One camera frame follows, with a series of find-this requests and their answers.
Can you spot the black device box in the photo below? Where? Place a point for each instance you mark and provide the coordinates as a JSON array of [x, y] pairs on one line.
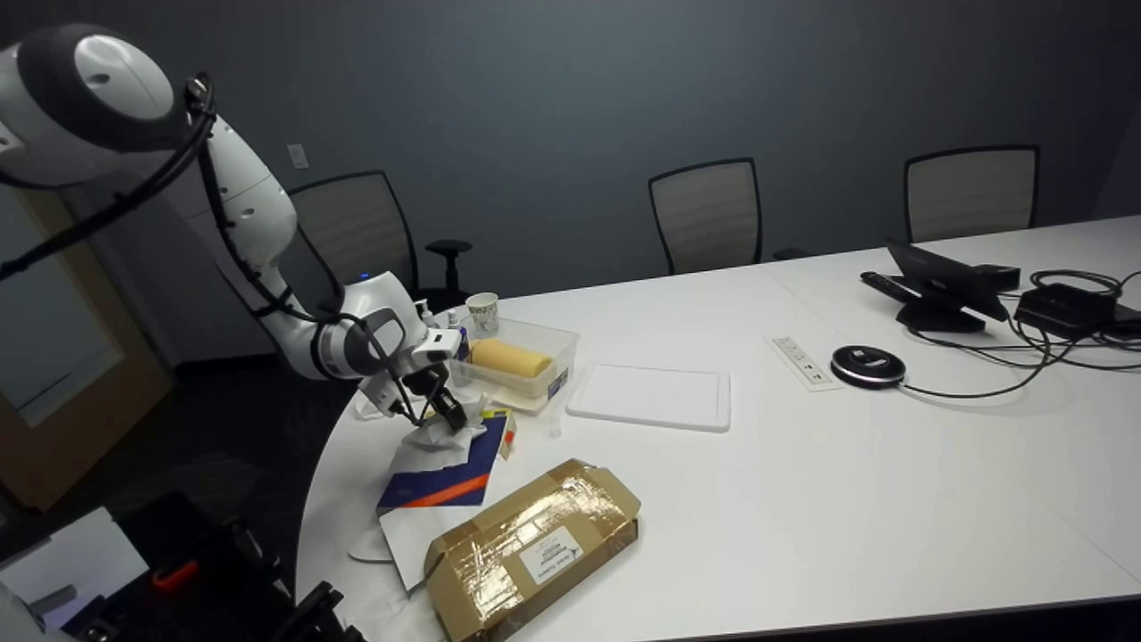
[[1077, 306]]

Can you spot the round black speaker puck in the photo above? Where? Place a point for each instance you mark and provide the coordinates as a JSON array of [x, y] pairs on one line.
[[868, 370]]

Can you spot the yellow roll in bin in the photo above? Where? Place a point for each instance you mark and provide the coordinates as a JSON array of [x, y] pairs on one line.
[[509, 359]]

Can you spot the white envelope under book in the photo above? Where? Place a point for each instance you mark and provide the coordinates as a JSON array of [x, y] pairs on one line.
[[404, 535]]

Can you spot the near left office chair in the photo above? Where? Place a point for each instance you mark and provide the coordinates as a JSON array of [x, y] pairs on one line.
[[359, 228]]

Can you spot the blue book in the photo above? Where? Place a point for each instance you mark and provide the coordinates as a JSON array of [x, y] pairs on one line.
[[451, 476]]

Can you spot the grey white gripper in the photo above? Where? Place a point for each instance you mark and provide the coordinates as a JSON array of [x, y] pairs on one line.
[[401, 353]]

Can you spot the clear plastic bin lid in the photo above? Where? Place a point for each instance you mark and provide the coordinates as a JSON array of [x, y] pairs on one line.
[[670, 397]]

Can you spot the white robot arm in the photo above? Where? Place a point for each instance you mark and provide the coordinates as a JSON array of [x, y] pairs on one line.
[[81, 100]]

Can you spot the black conference phone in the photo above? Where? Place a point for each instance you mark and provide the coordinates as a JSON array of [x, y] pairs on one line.
[[944, 293]]

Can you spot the clear plastic bin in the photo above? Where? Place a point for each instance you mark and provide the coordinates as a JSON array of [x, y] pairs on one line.
[[521, 394]]

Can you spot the brown cardboard box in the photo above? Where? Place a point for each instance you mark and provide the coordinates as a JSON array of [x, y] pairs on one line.
[[514, 559]]

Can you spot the black clamp orange tip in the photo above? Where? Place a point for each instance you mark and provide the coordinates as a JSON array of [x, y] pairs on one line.
[[180, 560]]

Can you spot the white remote control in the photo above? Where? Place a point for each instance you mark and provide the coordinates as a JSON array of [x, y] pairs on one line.
[[804, 366]]

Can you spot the white paper cup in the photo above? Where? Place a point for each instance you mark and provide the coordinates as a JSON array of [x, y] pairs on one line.
[[484, 313]]

